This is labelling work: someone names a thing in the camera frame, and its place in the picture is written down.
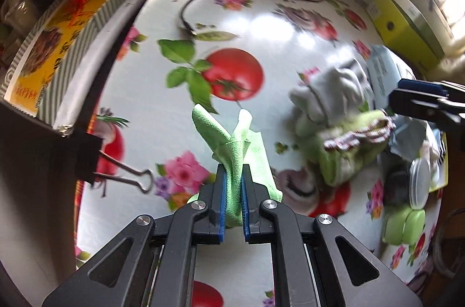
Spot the yellow striped box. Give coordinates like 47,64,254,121
0,0,149,133

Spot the wet wipes pack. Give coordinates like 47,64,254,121
365,45,418,112

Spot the green cloth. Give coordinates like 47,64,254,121
187,104,284,228

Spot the round container with grey lid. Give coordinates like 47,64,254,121
383,157,432,211

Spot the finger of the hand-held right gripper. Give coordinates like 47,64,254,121
397,78,465,100
387,89,465,129

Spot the grey cloth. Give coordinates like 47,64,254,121
389,118,431,162

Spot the grey sock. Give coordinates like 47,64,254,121
289,58,373,122

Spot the light green case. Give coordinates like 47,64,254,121
381,207,426,245

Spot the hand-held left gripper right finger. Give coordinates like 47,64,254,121
242,164,424,307

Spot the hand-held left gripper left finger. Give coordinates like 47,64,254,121
42,164,228,307

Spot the tomato print tablecloth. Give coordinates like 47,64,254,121
74,0,458,307

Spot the yellow cardboard box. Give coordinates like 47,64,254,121
371,0,446,70

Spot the black binder clip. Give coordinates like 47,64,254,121
74,131,155,195

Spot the white towel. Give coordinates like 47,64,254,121
294,109,329,144

